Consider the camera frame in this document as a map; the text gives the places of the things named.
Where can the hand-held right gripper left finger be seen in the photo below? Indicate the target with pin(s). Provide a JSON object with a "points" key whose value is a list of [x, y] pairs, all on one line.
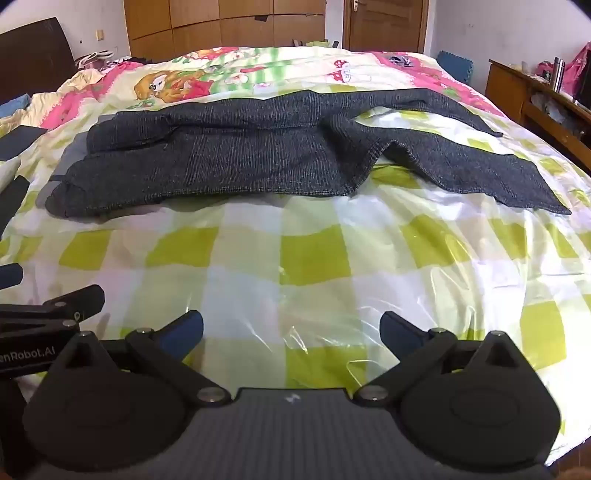
{"points": [[182, 331]]}

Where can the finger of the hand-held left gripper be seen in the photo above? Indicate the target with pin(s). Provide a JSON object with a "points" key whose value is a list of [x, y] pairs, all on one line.
{"points": [[69, 302], [9, 276]]}

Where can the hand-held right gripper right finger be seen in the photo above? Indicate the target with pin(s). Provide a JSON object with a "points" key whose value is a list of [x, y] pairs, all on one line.
{"points": [[399, 331]]}

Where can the dark grey knit pants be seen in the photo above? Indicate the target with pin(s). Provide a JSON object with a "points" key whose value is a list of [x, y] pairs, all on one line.
{"points": [[231, 152]]}

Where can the black flat object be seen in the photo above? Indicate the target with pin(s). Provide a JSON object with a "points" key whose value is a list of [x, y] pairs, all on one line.
{"points": [[14, 196]]}

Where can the checked cartoon print bedsheet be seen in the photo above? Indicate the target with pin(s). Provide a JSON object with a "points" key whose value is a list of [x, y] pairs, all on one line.
{"points": [[277, 277]]}

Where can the dark flat case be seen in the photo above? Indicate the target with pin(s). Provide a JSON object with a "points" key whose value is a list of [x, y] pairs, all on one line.
{"points": [[18, 141]]}

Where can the blue cloth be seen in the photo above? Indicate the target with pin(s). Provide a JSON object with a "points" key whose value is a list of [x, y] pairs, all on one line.
{"points": [[13, 106]]}

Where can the dark wooden headboard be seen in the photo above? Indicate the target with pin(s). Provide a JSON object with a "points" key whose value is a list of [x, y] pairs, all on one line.
{"points": [[32, 60]]}

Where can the pile of clothes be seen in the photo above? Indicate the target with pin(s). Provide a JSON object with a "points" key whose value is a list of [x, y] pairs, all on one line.
{"points": [[97, 59]]}

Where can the wooden desk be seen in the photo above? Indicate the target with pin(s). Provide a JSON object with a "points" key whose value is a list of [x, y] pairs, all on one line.
{"points": [[508, 87]]}

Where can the blue foam mat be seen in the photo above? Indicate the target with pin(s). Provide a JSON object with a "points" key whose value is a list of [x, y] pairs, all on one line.
{"points": [[455, 67]]}

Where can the metal thermos bottle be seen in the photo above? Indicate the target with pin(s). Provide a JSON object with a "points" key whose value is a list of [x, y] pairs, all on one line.
{"points": [[557, 74]]}

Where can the wooden door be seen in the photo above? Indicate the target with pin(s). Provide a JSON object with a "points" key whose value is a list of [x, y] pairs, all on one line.
{"points": [[388, 23]]}

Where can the wooden wardrobe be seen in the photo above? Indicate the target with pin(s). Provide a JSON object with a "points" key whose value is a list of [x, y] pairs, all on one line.
{"points": [[221, 23]]}

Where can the pink bag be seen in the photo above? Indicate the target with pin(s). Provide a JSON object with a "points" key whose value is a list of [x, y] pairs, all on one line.
{"points": [[579, 64]]}

